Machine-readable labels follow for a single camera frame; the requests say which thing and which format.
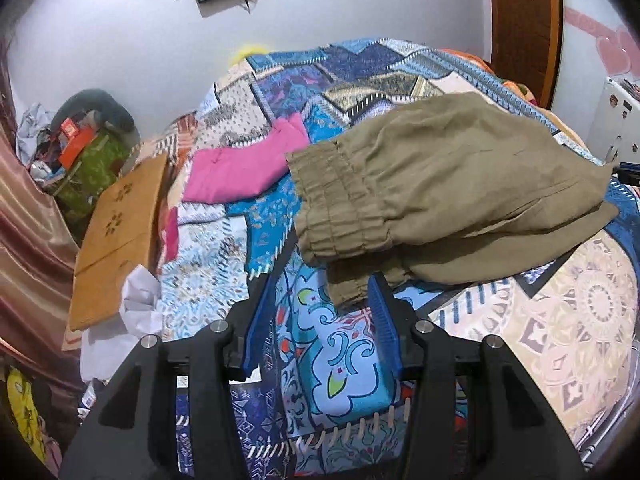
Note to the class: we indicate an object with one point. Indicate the yellow fluffy item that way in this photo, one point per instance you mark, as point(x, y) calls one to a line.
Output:
point(247, 51)

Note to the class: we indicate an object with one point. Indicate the grey neck pillow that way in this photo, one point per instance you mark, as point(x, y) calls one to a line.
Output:
point(115, 110)

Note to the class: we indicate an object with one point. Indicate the orange box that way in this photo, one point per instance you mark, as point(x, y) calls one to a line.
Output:
point(75, 145)

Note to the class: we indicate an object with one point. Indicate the striped brown curtain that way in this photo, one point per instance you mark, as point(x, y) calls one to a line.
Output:
point(30, 260)

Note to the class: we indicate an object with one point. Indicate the green fabric storage bin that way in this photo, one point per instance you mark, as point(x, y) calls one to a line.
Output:
point(100, 160)

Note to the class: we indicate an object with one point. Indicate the olive green pants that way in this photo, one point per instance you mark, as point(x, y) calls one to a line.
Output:
point(425, 185)

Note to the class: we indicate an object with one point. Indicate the white crumpled paper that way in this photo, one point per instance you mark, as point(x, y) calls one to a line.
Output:
point(140, 305)

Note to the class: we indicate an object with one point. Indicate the orange blanket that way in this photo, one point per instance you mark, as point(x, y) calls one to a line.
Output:
point(515, 87)

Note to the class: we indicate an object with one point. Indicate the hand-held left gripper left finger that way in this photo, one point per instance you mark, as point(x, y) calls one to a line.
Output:
point(257, 330)

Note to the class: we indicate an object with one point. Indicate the patchwork printed blanket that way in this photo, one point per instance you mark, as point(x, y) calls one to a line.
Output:
point(340, 360)

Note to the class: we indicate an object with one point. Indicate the yellow printed cloth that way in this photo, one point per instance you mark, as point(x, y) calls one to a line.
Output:
point(22, 405)

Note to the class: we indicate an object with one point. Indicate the white crumpled cloth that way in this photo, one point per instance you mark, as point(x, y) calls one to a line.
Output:
point(32, 125)

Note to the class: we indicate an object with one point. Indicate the tan wooden lap board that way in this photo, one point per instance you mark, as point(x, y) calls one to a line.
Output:
point(115, 240)

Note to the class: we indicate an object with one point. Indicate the white heart-print wardrobe door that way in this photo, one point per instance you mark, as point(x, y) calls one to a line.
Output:
point(590, 35)

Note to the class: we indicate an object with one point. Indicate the white plastic box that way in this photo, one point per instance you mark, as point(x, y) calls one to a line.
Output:
point(615, 115)

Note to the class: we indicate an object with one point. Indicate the pink garment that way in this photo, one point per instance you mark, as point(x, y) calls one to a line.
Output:
point(235, 170)

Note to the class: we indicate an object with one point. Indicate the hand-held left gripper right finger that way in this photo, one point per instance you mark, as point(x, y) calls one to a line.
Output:
point(385, 325)

